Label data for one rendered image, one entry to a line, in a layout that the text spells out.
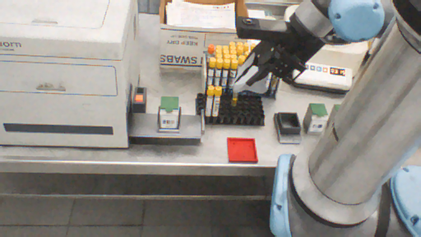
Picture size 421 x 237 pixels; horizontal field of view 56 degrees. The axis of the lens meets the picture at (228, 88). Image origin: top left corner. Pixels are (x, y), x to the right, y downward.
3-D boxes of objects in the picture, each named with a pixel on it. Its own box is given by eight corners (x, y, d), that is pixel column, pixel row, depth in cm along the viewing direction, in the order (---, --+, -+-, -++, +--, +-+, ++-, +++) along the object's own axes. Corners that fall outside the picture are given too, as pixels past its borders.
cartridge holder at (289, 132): (279, 143, 97) (282, 133, 94) (273, 116, 103) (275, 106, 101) (300, 143, 97) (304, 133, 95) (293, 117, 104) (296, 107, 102)
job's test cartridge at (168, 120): (159, 131, 89) (159, 111, 85) (160, 116, 93) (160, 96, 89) (177, 132, 90) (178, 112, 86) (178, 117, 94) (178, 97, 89)
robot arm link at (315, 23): (314, 9, 69) (304, -13, 75) (296, 27, 71) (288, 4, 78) (343, 30, 73) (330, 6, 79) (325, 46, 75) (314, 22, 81)
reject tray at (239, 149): (229, 162, 91) (229, 160, 90) (226, 139, 96) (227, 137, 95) (257, 162, 91) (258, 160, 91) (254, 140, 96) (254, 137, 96)
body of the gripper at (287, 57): (287, 88, 81) (330, 48, 75) (255, 70, 77) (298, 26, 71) (280, 65, 87) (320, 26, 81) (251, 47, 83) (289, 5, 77)
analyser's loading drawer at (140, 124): (112, 139, 89) (110, 123, 85) (116, 118, 94) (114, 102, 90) (203, 141, 91) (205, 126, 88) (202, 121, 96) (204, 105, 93)
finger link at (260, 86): (252, 109, 86) (280, 82, 81) (230, 98, 83) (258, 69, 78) (250, 99, 88) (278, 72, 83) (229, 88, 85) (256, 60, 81)
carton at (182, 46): (157, 69, 112) (157, 23, 102) (162, 15, 133) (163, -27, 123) (243, 73, 115) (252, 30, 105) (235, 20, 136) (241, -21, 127)
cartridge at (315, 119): (306, 134, 100) (313, 116, 96) (302, 121, 104) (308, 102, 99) (321, 135, 101) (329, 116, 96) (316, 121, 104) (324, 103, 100)
